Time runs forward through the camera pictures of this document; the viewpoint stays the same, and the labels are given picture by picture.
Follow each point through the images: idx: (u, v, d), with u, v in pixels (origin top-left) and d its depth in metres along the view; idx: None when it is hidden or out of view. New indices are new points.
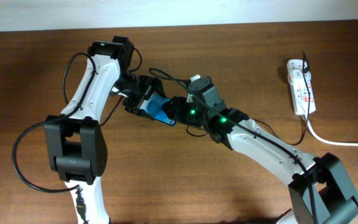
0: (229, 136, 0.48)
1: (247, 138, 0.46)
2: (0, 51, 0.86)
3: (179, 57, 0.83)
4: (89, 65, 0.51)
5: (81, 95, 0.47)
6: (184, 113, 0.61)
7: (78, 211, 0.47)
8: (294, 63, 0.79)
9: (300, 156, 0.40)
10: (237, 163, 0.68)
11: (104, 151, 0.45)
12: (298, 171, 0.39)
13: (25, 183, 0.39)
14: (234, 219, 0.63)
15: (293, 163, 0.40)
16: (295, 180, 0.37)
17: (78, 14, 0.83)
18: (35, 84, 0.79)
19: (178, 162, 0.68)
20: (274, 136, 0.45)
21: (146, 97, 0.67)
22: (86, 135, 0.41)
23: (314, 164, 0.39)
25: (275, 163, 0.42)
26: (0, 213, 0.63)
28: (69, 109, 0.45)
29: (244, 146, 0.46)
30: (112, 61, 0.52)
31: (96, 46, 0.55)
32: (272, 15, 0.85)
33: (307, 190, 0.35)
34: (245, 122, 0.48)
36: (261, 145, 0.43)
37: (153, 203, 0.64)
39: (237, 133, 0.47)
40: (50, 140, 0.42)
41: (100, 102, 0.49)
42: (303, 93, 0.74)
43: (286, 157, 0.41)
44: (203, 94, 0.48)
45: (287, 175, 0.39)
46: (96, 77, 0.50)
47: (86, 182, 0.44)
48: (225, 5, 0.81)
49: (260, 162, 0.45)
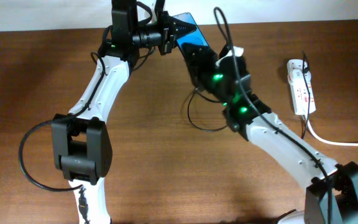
0: (248, 128, 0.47)
1: (268, 133, 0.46)
2: None
3: (179, 58, 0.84)
4: (99, 65, 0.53)
5: (89, 95, 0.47)
6: (196, 55, 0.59)
7: (80, 211, 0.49)
8: (294, 63, 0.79)
9: (322, 160, 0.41)
10: (237, 163, 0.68)
11: (109, 150, 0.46)
12: (319, 175, 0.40)
13: (31, 180, 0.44)
14: (234, 219, 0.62)
15: (314, 167, 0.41)
16: (314, 184, 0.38)
17: (82, 14, 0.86)
18: (35, 83, 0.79)
19: (178, 162, 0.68)
20: (296, 135, 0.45)
21: (171, 42, 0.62)
22: (92, 135, 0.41)
23: (336, 170, 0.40)
25: (294, 163, 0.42)
26: None
28: (78, 109, 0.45)
29: (263, 140, 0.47)
30: (121, 63, 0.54)
31: (105, 46, 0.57)
32: (270, 15, 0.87)
33: (327, 194, 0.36)
34: (268, 116, 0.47)
36: (283, 142, 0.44)
37: (152, 203, 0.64)
39: (258, 126, 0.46)
40: (56, 137, 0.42)
41: (109, 104, 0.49)
42: (303, 93, 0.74)
43: (307, 158, 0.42)
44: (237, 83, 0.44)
45: (307, 177, 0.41)
46: (104, 78, 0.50)
47: (89, 182, 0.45)
48: (225, 5, 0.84)
49: (277, 158, 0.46)
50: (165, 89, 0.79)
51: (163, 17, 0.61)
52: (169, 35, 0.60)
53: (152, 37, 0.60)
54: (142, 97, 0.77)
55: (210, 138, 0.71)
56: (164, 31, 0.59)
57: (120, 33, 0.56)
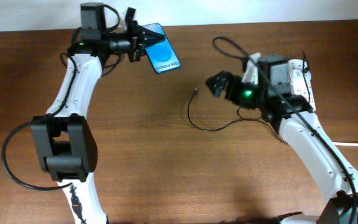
0: (283, 122, 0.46)
1: (304, 132, 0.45)
2: None
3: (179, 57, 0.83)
4: (69, 64, 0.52)
5: (64, 94, 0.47)
6: None
7: (74, 210, 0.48)
8: (294, 62, 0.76)
9: (352, 175, 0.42)
10: (237, 163, 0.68)
11: (93, 146, 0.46)
12: (346, 190, 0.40)
13: (18, 183, 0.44)
14: (235, 219, 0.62)
15: (343, 180, 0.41)
16: (340, 198, 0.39)
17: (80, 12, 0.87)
18: (35, 83, 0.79)
19: (178, 161, 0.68)
20: (331, 141, 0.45)
21: (140, 50, 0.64)
22: (73, 130, 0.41)
23: None
25: (324, 171, 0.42)
26: None
28: (55, 108, 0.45)
29: (296, 137, 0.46)
30: (92, 58, 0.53)
31: (74, 46, 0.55)
32: (271, 15, 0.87)
33: (350, 210, 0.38)
34: (307, 116, 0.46)
36: (318, 146, 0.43)
37: (152, 203, 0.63)
39: (296, 124, 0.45)
40: (37, 141, 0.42)
41: (86, 99, 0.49)
42: (303, 93, 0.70)
43: (337, 170, 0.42)
44: (271, 66, 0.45)
45: (332, 186, 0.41)
46: (77, 76, 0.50)
47: (79, 180, 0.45)
48: (225, 5, 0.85)
49: (305, 160, 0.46)
50: (165, 89, 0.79)
51: (132, 27, 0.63)
52: (138, 43, 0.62)
53: (121, 44, 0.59)
54: (142, 97, 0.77)
55: (210, 137, 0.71)
56: (133, 40, 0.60)
57: (88, 34, 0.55)
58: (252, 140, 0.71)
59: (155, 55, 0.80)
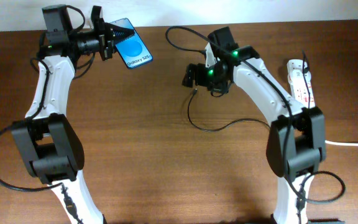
0: (235, 68, 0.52)
1: (252, 75, 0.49)
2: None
3: (179, 57, 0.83)
4: (41, 67, 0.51)
5: (40, 96, 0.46)
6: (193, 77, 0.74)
7: (69, 211, 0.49)
8: (294, 63, 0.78)
9: (291, 102, 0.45)
10: (237, 163, 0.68)
11: (78, 145, 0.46)
12: (284, 113, 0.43)
13: (5, 186, 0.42)
14: (235, 219, 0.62)
15: (283, 107, 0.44)
16: (278, 120, 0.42)
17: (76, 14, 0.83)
18: (33, 82, 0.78)
19: (178, 162, 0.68)
20: (275, 80, 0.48)
21: (109, 48, 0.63)
22: (56, 130, 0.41)
23: (301, 112, 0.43)
25: (267, 102, 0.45)
26: None
28: (33, 111, 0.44)
29: (245, 81, 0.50)
30: (63, 59, 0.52)
31: (43, 49, 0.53)
32: (272, 15, 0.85)
33: (285, 128, 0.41)
34: (253, 61, 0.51)
36: (262, 84, 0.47)
37: (152, 203, 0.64)
39: (244, 69, 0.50)
40: (20, 146, 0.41)
41: (63, 98, 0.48)
42: (303, 93, 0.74)
43: (278, 99, 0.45)
44: (215, 32, 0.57)
45: (273, 114, 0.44)
46: (51, 77, 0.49)
47: (69, 179, 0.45)
48: (225, 5, 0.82)
49: (255, 99, 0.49)
50: (165, 89, 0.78)
51: (99, 23, 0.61)
52: (107, 40, 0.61)
53: (89, 43, 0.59)
54: (141, 97, 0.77)
55: (210, 137, 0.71)
56: (101, 38, 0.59)
57: (56, 37, 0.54)
58: (252, 140, 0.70)
59: (125, 51, 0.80)
